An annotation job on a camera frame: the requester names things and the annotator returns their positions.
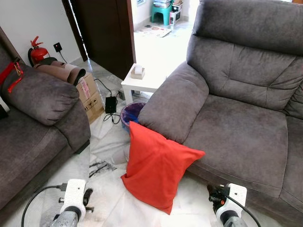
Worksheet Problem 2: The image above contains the red pillow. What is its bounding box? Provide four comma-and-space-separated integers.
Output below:
121, 122, 205, 215

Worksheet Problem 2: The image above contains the grey fabric sofa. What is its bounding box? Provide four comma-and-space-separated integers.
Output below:
0, 27, 91, 211
138, 0, 303, 224

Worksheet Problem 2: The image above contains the patterned floor mat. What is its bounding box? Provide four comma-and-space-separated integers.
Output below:
137, 25, 172, 38

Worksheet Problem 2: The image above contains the plain brown cardboard box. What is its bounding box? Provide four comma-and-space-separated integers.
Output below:
84, 93, 105, 124

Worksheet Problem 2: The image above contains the purple waste bin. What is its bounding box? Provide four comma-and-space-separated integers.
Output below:
120, 102, 146, 129

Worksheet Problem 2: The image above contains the black power adapter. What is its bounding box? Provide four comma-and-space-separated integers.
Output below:
105, 96, 117, 114

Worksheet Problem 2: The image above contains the cardboard box with pink label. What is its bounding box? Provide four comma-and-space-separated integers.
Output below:
76, 73, 102, 104

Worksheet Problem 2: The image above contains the white side table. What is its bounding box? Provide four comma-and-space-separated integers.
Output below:
121, 61, 167, 105

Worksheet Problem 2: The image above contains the brown rolled mat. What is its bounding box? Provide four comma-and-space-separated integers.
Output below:
34, 59, 87, 87

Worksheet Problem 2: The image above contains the white tissue box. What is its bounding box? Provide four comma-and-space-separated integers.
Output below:
130, 63, 146, 79

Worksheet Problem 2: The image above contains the red fire extinguisher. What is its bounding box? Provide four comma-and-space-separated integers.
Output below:
27, 36, 51, 67

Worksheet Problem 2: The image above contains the dark brown wooden door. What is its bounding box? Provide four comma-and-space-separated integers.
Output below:
62, 0, 137, 80

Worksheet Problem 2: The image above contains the teal plastic stool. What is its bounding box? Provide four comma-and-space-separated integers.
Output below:
151, 0, 174, 26

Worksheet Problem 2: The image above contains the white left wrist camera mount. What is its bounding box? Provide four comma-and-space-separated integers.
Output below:
63, 179, 87, 210

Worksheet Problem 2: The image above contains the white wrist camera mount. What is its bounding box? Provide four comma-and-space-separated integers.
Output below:
63, 179, 87, 210
226, 183, 248, 214

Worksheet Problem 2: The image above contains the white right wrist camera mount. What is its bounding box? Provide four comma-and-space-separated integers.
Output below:
226, 183, 248, 214

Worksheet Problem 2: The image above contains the black adapter cable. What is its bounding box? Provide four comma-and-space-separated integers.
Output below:
94, 78, 122, 125

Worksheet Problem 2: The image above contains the red strap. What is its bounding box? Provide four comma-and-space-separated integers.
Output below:
0, 59, 25, 93

